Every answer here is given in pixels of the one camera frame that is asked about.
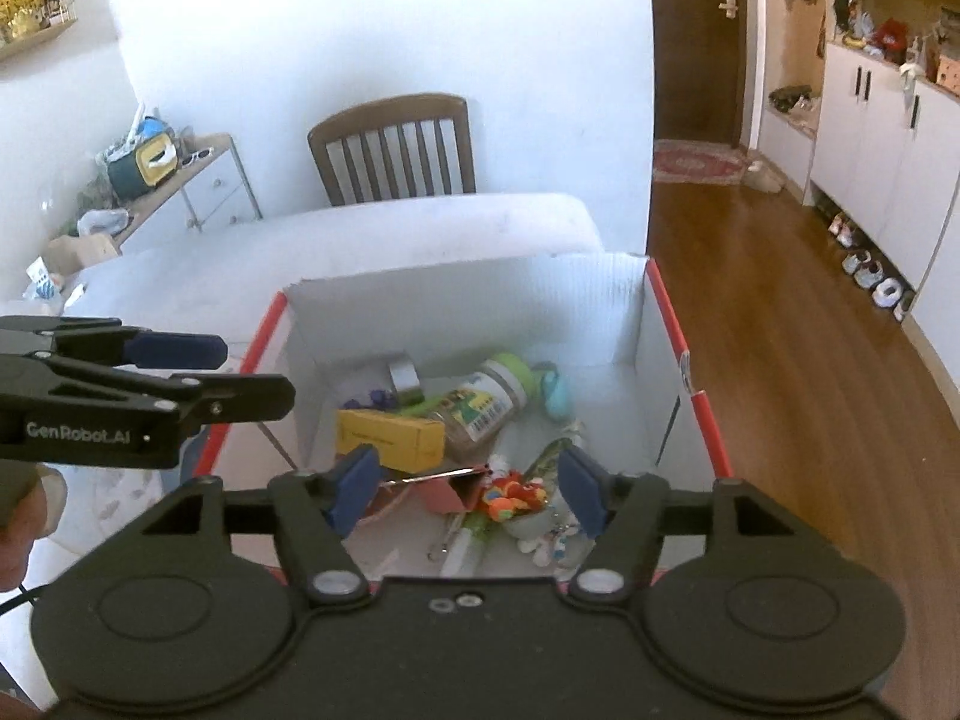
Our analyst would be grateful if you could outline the dark brown door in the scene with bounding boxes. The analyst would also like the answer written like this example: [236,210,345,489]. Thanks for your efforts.
[651,0,751,149]

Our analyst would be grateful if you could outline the white lower cabinet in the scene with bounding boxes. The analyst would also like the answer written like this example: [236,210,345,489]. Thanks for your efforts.
[810,41,960,301]

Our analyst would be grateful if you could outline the wooden chair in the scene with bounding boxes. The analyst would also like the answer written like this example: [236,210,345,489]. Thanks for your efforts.
[307,94,477,207]

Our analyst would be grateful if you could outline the person's left hand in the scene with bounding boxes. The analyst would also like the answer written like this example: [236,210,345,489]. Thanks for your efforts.
[0,465,68,593]

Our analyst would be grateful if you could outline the red fabric item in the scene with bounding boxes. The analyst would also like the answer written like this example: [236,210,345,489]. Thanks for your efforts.
[874,19,912,61]

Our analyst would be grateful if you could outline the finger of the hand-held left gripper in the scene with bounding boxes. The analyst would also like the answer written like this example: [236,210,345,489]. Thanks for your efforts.
[0,351,297,425]
[0,315,228,373]

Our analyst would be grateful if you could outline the red cardboard box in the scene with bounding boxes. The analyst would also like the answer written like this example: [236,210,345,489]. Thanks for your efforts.
[180,253,734,590]

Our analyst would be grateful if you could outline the green yellow tissue box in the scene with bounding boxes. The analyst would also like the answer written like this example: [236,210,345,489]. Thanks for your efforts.
[105,116,181,200]

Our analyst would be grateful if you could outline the clear plastic packet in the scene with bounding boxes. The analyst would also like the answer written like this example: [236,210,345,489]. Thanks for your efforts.
[525,424,586,482]

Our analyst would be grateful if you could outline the white side cabinet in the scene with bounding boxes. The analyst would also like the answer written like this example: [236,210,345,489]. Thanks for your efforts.
[112,133,263,245]

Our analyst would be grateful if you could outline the blue white packet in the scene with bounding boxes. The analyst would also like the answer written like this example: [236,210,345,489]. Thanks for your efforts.
[22,255,65,301]

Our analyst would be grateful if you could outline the grey tape roll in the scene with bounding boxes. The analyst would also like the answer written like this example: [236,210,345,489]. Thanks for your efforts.
[388,356,425,406]

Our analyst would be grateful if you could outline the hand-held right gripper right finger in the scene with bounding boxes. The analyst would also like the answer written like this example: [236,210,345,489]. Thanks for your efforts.
[559,446,826,605]

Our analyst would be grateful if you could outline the black cable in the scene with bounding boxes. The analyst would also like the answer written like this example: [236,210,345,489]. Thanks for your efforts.
[0,583,46,616]

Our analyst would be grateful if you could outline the pink plastic container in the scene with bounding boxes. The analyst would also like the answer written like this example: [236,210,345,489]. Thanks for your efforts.
[375,469,492,518]

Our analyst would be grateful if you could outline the patterned rug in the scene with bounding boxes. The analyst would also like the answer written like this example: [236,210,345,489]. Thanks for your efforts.
[651,139,751,185]

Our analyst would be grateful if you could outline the brown leather bag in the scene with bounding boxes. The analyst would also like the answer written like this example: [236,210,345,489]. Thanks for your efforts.
[769,86,818,117]

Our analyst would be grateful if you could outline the jar with green lid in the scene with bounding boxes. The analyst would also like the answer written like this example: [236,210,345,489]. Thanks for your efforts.
[427,352,545,458]

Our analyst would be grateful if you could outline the row of shoes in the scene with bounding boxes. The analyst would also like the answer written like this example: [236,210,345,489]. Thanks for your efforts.
[825,210,916,312]

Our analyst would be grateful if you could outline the gold ornament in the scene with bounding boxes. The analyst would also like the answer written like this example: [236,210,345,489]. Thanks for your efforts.
[0,0,46,42]

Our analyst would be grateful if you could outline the red orange plush toy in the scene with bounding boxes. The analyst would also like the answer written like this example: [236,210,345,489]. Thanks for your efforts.
[480,469,552,522]

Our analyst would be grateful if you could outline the beige slippers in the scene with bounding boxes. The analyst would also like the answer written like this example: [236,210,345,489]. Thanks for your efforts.
[739,157,785,192]

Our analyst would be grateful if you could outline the wooden wall shelf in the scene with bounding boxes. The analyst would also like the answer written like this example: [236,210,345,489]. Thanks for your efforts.
[0,17,78,61]

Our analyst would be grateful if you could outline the white plastic bag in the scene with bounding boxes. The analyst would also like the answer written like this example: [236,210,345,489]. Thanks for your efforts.
[75,208,130,237]

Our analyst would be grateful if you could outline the small teal toy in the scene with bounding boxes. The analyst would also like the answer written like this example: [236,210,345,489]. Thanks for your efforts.
[541,366,575,421]

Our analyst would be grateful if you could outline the white tube green cap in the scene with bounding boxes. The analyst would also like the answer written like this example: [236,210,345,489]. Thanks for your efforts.
[439,514,492,578]

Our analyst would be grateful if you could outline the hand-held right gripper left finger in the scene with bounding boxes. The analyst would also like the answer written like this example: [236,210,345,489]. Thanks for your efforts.
[124,444,383,605]

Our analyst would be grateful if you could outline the white bunny keychain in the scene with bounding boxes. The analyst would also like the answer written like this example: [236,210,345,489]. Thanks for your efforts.
[521,532,582,569]

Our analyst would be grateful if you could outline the brown cardboard box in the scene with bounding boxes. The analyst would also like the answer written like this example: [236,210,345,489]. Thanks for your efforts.
[45,232,121,275]

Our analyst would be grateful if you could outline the large clear plastic bag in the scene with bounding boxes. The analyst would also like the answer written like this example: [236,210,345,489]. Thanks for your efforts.
[75,163,115,211]

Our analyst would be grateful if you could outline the white shoe bench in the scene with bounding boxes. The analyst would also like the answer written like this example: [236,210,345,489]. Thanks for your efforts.
[757,86,818,196]

